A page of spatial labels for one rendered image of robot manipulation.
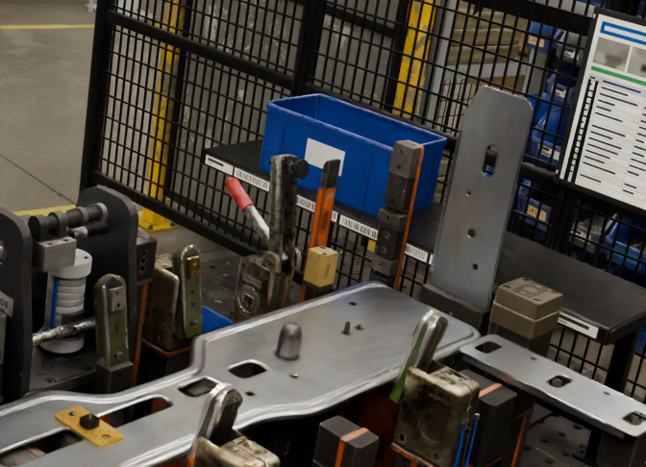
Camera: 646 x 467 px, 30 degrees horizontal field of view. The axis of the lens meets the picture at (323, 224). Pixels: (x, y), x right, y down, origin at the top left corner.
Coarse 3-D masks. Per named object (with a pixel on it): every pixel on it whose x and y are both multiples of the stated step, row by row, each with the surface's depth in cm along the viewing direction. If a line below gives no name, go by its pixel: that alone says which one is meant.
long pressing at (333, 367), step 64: (256, 320) 171; (320, 320) 175; (384, 320) 179; (448, 320) 182; (256, 384) 154; (320, 384) 157; (384, 384) 161; (0, 448) 131; (64, 448) 133; (128, 448) 135
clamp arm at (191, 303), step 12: (180, 252) 164; (192, 252) 165; (180, 264) 164; (192, 264) 164; (180, 276) 164; (192, 276) 165; (180, 288) 165; (192, 288) 166; (180, 300) 165; (192, 300) 166; (180, 312) 166; (192, 312) 167; (180, 324) 166; (192, 324) 166; (180, 336) 166
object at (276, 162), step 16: (272, 160) 174; (288, 160) 175; (304, 160) 173; (272, 176) 174; (288, 176) 176; (304, 176) 173; (272, 192) 175; (288, 192) 177; (272, 208) 175; (288, 208) 177; (272, 224) 176; (288, 224) 178; (272, 240) 176; (288, 240) 178; (288, 256) 179
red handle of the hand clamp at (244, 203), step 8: (232, 184) 181; (240, 184) 182; (232, 192) 181; (240, 192) 181; (240, 200) 181; (248, 200) 181; (240, 208) 181; (248, 208) 180; (248, 216) 180; (256, 216) 180; (256, 224) 180; (264, 224) 180; (264, 232) 179; (264, 240) 179
